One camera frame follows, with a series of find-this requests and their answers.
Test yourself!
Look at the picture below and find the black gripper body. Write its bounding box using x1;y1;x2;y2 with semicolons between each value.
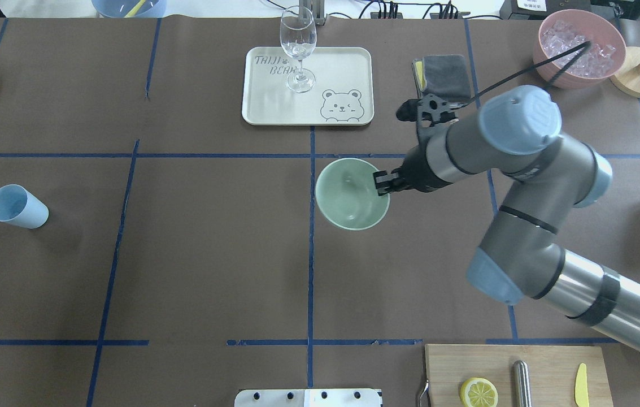
395;94;461;193

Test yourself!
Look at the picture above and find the light green bowl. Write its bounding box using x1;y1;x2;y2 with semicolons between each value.
315;158;390;231

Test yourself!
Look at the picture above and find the light blue plastic cup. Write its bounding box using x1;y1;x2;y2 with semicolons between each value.
0;184;49;230

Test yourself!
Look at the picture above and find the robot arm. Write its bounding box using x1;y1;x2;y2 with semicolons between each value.
372;85;640;351

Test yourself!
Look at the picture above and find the clear ice cubes pile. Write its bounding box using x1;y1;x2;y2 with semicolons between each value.
540;20;620;78

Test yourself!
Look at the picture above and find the pink bowl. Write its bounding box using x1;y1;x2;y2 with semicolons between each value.
533;9;627;90

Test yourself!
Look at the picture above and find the blue bowl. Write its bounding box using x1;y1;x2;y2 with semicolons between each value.
92;0;167;18

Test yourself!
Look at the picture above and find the grey and yellow folded cloth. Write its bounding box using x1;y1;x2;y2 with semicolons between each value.
412;54;472;103

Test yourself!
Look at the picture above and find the cream bear serving tray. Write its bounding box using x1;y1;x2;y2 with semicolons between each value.
242;47;375;126

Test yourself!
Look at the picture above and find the clear wine glass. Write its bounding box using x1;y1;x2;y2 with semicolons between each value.
280;5;317;93

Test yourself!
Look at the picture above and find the halved lemon slice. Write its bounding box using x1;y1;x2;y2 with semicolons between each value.
459;377;499;406

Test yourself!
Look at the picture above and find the wooden cutting board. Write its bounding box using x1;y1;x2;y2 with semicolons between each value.
425;344;613;406

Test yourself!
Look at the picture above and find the yellow plastic knife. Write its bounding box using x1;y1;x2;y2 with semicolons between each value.
573;363;589;407

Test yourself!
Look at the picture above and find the yellow plastic fork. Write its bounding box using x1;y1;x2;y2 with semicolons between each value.
123;0;147;18

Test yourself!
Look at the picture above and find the aluminium frame post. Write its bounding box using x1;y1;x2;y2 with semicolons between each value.
298;0;326;26

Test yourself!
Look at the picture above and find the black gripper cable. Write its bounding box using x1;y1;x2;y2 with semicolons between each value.
469;41;593;103

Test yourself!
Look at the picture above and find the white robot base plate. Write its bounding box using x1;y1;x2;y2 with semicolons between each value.
234;387;384;406

